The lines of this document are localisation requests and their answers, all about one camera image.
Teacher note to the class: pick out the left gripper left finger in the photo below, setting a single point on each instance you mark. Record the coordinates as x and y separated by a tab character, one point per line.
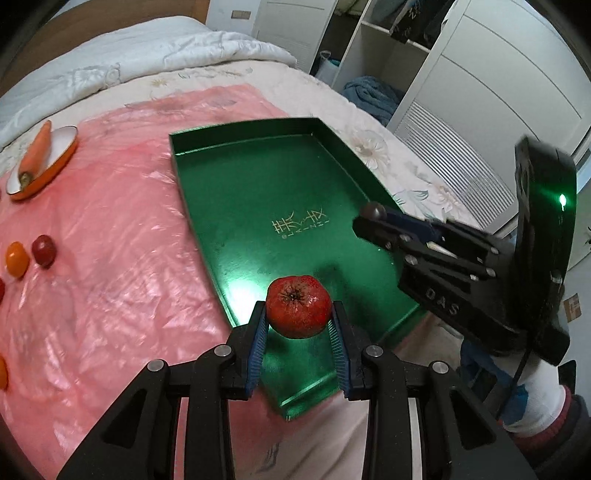
136	436

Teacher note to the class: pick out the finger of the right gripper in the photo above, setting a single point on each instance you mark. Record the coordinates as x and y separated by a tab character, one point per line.
463	250
375	217

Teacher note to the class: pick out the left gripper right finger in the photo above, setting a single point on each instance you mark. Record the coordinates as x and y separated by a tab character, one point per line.
419	412

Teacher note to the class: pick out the red apple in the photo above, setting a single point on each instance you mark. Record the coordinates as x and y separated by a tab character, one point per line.
44	251
298	307

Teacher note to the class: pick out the orange tangerine front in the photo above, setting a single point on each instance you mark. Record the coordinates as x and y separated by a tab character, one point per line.
4	374

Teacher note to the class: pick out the orange tangerine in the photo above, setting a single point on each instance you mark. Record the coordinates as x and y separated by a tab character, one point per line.
4	374
17	260

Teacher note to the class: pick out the right gloved hand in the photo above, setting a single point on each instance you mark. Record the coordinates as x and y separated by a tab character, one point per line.
521	390

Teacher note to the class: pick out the floral bed sheet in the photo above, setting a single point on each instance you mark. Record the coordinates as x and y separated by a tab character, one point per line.
369	152

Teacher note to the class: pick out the blue folded towel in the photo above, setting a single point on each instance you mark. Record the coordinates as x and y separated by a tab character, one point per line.
374	96

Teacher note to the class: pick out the green shallow tray box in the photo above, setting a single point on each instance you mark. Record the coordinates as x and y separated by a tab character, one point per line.
274	198

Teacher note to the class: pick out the white wardrobe with shelves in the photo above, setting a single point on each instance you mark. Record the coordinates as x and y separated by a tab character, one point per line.
498	72

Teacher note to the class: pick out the pink plastic sheet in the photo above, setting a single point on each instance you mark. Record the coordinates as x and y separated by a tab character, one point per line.
111	258

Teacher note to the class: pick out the white bag on floor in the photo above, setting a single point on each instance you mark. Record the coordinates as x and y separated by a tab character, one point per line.
327	67

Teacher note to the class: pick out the hanging dark clothes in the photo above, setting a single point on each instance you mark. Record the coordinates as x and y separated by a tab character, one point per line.
421	21

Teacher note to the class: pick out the orange carrot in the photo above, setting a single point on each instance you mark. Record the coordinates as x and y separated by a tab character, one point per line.
35	156

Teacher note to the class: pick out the orange enamel dish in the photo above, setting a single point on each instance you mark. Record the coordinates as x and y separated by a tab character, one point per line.
64	143

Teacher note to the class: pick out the white duvet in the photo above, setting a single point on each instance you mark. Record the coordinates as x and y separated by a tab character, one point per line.
155	46

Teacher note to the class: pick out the wooden headboard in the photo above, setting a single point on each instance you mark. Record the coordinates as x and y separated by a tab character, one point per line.
48	33

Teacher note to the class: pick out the wall socket right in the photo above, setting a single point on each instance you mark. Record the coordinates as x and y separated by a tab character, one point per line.
240	14

